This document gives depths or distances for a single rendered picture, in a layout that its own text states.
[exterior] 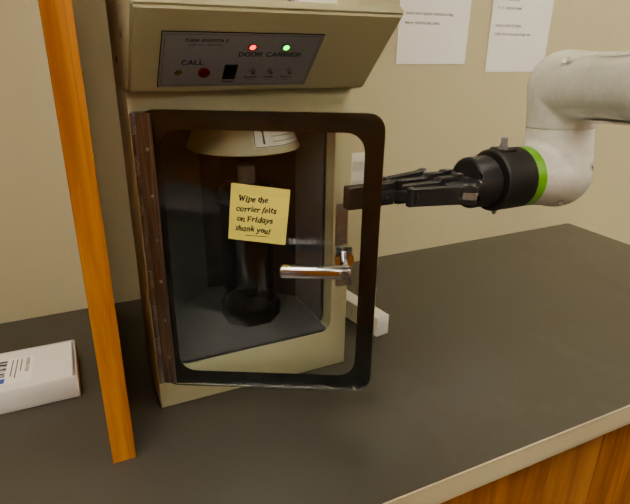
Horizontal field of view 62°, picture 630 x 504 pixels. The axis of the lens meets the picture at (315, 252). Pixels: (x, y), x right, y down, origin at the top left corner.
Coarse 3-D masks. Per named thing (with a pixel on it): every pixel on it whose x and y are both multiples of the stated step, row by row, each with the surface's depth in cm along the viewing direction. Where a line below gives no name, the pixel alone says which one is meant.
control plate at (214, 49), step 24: (168, 48) 57; (192, 48) 58; (216, 48) 60; (240, 48) 61; (264, 48) 62; (312, 48) 64; (168, 72) 61; (192, 72) 62; (216, 72) 63; (240, 72) 64; (264, 72) 66
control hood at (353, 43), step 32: (128, 0) 51; (160, 0) 52; (192, 0) 53; (224, 0) 55; (256, 0) 56; (128, 32) 55; (160, 32) 55; (256, 32) 59; (288, 32) 61; (320, 32) 62; (352, 32) 64; (384, 32) 66; (128, 64) 58; (320, 64) 68; (352, 64) 70
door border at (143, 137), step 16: (144, 128) 65; (144, 144) 65; (144, 160) 66; (144, 176) 67; (144, 192) 68; (144, 224) 69; (160, 224) 69; (160, 240) 70; (160, 256) 71; (160, 272) 72; (160, 288) 73; (160, 304) 74; (160, 320) 75; (160, 336) 76; (160, 368) 77
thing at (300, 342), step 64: (192, 128) 65; (256, 128) 64; (320, 128) 64; (384, 128) 64; (192, 192) 68; (320, 192) 67; (192, 256) 71; (256, 256) 71; (320, 256) 70; (192, 320) 75; (256, 320) 74; (320, 320) 74; (192, 384) 79; (256, 384) 78; (320, 384) 78
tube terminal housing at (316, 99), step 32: (352, 0) 72; (128, 96) 64; (160, 96) 66; (192, 96) 68; (224, 96) 69; (256, 96) 71; (288, 96) 73; (320, 96) 75; (352, 96) 77; (128, 128) 67; (128, 160) 72; (128, 192) 79; (160, 384) 80
